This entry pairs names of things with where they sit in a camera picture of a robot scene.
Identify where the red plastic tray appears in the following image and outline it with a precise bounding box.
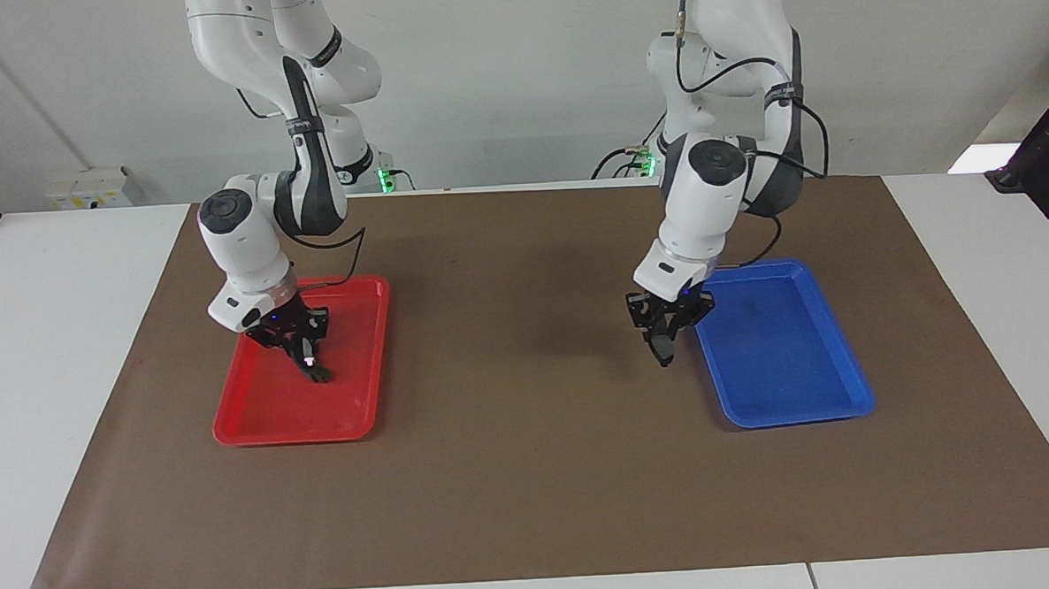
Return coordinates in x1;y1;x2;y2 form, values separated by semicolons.
206;275;397;447

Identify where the blue plastic tray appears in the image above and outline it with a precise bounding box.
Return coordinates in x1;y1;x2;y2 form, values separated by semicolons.
692;256;877;432

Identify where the brown table mat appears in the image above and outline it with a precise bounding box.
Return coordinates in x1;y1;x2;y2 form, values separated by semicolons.
7;165;1049;589

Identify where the black base cable bundle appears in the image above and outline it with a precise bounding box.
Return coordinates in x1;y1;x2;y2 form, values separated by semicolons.
587;111;670;182

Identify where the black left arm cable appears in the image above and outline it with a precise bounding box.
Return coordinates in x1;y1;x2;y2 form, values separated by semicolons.
673;0;836;272

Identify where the white wall socket box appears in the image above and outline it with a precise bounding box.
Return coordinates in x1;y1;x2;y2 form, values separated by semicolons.
45;165;145;212

